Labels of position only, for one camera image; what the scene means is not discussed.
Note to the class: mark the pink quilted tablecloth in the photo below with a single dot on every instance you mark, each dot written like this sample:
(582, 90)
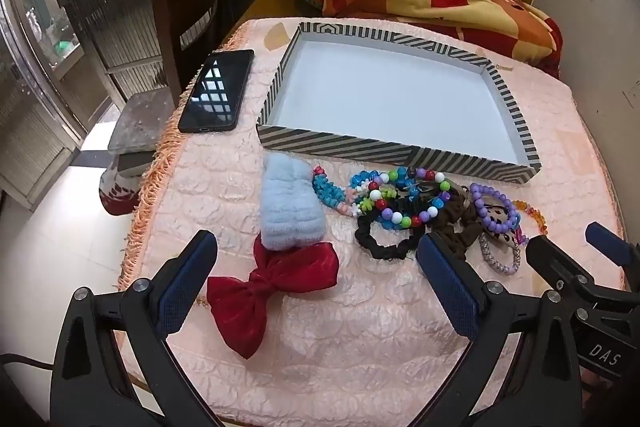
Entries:
(350, 332)

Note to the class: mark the light blue fluffy scrunchie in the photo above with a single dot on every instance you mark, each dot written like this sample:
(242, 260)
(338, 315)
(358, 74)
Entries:
(292, 207)

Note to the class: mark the brown scrunchie with leopard bow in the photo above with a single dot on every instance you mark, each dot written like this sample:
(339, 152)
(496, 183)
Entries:
(467, 219)

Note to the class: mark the grey stool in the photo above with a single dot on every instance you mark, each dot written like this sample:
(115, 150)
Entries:
(140, 117)

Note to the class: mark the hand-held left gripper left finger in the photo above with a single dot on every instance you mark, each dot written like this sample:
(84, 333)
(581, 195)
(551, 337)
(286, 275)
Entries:
(185, 277)

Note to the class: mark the black smartphone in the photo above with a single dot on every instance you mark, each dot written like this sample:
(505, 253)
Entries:
(215, 92)

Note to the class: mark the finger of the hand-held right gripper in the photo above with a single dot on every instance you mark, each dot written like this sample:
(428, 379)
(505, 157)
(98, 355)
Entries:
(607, 239)
(550, 257)

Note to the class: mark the dark wooden chair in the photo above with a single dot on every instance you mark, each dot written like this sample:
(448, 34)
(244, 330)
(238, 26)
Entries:
(170, 37)

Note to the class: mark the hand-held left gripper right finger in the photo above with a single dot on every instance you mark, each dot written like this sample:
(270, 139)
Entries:
(450, 287)

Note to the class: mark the striped cardboard box tray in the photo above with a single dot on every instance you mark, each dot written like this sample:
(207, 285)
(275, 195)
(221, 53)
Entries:
(390, 92)

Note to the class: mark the red satin hair bow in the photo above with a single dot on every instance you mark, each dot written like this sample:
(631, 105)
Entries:
(270, 287)

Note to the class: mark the black scrunchie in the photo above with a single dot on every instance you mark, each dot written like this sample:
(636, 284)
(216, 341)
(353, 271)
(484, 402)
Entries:
(367, 239)

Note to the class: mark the red white patterned cloth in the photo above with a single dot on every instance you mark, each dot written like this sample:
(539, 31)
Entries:
(117, 194)

